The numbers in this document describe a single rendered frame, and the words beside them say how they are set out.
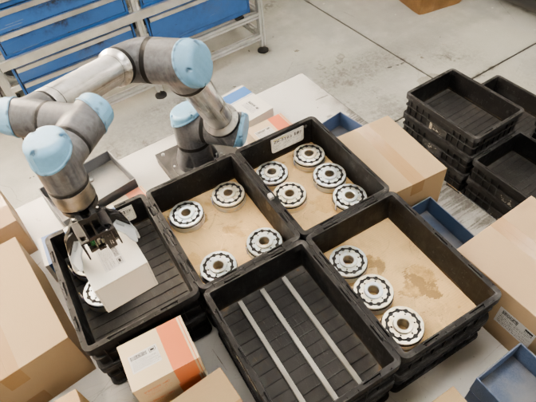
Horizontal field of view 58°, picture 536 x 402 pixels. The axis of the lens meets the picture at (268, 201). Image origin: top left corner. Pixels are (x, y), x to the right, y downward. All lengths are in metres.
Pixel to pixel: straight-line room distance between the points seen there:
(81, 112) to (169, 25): 2.34
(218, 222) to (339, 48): 2.42
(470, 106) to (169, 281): 1.63
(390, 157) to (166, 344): 0.89
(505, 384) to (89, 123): 1.09
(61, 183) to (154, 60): 0.47
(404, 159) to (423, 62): 2.04
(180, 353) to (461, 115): 1.70
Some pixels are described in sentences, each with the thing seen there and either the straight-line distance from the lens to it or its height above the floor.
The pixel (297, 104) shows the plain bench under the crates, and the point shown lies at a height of 0.70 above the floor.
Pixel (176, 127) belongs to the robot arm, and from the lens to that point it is 1.64.
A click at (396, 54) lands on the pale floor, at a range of 3.64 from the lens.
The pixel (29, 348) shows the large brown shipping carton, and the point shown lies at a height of 0.90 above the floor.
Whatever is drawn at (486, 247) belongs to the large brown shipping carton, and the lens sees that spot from 1.38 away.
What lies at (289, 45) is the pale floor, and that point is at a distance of 3.73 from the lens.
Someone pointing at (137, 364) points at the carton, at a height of 0.93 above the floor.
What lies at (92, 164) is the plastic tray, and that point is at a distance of 1.86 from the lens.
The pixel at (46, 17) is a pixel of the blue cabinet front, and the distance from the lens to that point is 3.00.
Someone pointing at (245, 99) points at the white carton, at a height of 0.79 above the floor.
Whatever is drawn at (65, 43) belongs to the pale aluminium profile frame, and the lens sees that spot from 3.02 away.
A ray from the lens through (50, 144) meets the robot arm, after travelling 0.86.
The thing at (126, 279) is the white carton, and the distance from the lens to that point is 1.07.
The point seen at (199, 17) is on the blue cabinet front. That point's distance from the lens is 3.33.
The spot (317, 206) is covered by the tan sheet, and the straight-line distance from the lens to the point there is 1.48.
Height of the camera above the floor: 1.97
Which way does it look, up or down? 49 degrees down
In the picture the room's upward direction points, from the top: 7 degrees counter-clockwise
